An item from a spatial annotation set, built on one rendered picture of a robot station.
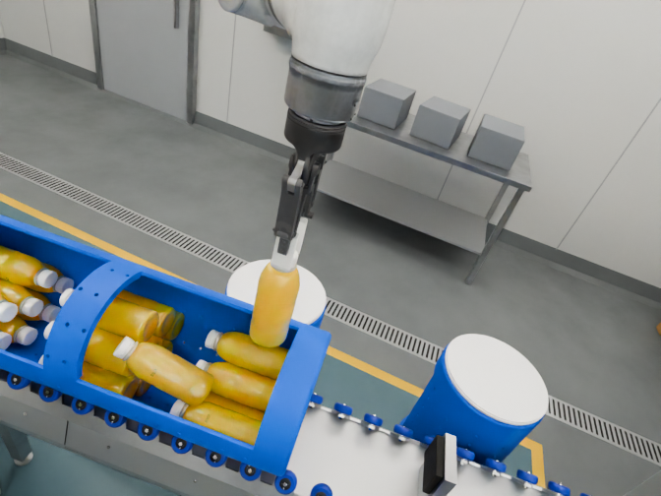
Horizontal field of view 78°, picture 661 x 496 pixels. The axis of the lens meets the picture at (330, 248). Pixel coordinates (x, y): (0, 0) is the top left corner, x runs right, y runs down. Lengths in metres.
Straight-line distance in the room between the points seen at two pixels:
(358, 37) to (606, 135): 3.49
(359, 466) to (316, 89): 0.81
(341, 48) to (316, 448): 0.83
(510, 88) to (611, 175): 1.07
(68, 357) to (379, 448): 0.68
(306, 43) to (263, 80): 3.79
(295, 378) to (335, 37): 0.53
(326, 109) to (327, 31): 0.08
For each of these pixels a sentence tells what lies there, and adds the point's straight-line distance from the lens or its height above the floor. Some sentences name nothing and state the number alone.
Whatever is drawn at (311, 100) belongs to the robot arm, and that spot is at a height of 1.68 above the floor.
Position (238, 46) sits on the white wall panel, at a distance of 4.34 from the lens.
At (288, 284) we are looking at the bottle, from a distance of 0.64.
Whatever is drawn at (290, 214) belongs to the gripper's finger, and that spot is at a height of 1.54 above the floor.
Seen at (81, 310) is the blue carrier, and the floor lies 1.21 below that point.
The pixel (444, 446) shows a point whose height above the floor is 1.08.
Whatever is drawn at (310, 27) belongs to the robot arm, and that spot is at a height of 1.75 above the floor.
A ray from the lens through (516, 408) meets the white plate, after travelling 1.17.
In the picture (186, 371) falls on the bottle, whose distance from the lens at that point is 0.86.
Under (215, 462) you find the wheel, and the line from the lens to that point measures 0.95.
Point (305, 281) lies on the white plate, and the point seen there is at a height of 1.04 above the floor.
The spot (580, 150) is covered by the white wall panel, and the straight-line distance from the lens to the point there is 3.88.
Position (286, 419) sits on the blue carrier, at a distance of 0.74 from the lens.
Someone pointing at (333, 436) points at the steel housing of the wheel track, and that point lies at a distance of 1.05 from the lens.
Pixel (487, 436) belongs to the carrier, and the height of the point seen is 0.97.
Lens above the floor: 1.82
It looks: 35 degrees down
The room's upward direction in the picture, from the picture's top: 16 degrees clockwise
